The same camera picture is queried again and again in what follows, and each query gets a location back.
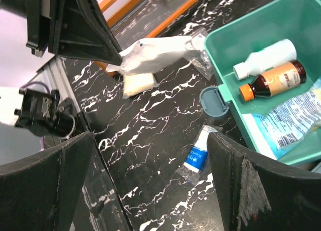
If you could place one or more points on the orange wooden rack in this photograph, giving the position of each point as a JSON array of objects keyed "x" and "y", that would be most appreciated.
[{"x": 131, "y": 20}]

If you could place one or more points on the clear bag cotton balls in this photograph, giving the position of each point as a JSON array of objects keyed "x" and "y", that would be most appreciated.
[{"x": 136, "y": 84}]

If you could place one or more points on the blue cotton swab packet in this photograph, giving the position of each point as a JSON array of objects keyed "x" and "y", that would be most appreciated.
[{"x": 286, "y": 125}]

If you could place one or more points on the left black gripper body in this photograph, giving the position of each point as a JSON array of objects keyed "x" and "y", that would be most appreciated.
[{"x": 44, "y": 23}]

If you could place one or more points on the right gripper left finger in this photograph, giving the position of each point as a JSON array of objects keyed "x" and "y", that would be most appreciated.
[{"x": 41, "y": 191}]

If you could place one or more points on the small clear plastic packet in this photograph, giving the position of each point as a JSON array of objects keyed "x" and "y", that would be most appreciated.
[{"x": 197, "y": 55}]

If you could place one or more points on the green medicine box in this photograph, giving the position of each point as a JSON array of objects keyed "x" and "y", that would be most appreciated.
[{"x": 231, "y": 44}]

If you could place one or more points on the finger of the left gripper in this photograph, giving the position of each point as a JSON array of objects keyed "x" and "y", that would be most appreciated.
[{"x": 78, "y": 30}]

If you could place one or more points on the white plastic medicine bottle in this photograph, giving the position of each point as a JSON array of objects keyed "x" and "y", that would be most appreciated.
[{"x": 272, "y": 56}]

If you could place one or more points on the small white blue bottle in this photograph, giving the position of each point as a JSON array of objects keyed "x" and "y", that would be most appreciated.
[{"x": 195, "y": 160}]

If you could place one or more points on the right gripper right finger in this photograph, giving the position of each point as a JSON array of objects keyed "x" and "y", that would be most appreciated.
[{"x": 258, "y": 193}]

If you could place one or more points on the amber bottle orange label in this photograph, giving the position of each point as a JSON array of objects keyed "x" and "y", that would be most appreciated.
[{"x": 274, "y": 81}]

